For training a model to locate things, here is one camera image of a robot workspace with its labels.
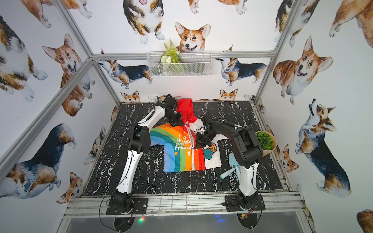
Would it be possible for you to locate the aluminium front rail frame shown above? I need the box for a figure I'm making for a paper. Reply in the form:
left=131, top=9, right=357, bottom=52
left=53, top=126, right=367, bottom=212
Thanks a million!
left=63, top=192, right=305, bottom=218

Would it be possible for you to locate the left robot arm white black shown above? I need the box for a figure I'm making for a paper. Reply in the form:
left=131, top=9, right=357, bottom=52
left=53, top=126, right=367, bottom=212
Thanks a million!
left=106, top=94, right=182, bottom=215

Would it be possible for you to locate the rainbow kids hooded jacket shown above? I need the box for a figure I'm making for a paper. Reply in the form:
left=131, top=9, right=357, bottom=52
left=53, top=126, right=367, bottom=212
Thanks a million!
left=150, top=99, right=227, bottom=173

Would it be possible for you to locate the white wire wall basket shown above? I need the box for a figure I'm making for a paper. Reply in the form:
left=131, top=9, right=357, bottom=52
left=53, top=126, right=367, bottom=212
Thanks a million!
left=146, top=51, right=212, bottom=77

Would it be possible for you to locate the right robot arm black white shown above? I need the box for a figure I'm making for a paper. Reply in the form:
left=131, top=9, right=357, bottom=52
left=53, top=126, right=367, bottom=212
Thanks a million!
left=196, top=114, right=265, bottom=212

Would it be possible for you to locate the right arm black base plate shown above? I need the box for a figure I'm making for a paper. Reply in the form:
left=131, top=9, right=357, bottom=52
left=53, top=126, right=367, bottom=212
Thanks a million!
left=222, top=193, right=266, bottom=212

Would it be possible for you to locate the light blue toy shovel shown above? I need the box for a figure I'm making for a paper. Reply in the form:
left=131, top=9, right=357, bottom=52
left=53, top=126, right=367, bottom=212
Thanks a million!
left=220, top=153, right=241, bottom=182

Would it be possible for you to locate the beige pot green plant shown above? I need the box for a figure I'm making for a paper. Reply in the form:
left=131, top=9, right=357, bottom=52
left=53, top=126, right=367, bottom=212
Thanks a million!
left=255, top=131, right=277, bottom=157

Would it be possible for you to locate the green fern with white flower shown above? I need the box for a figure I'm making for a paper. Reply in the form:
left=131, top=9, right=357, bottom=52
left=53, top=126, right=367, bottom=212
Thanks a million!
left=160, top=39, right=181, bottom=75

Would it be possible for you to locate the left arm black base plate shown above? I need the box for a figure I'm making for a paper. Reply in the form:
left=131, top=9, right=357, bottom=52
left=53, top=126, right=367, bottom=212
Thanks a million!
left=106, top=198, right=148, bottom=216

